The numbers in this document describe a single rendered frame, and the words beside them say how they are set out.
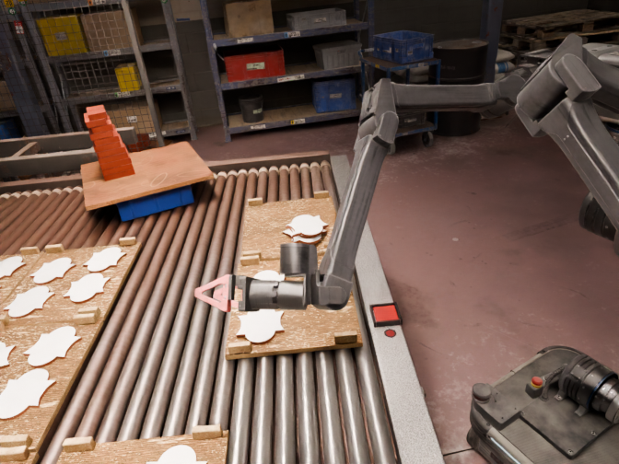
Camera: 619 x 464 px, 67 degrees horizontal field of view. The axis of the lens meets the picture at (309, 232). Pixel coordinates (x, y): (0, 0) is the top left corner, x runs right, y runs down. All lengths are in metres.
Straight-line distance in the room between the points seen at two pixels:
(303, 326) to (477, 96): 0.72
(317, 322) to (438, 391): 1.18
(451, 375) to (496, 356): 0.27
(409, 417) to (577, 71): 0.73
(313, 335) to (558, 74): 0.81
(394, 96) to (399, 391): 0.66
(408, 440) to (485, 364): 1.49
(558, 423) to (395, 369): 0.96
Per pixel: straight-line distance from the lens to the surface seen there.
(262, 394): 1.14
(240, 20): 5.50
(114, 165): 2.12
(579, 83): 0.78
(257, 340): 1.23
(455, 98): 1.18
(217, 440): 1.07
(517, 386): 2.12
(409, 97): 1.10
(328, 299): 0.89
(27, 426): 1.28
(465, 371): 2.45
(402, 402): 1.11
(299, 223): 1.63
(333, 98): 5.76
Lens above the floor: 1.78
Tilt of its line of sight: 31 degrees down
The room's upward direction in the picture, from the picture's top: 6 degrees counter-clockwise
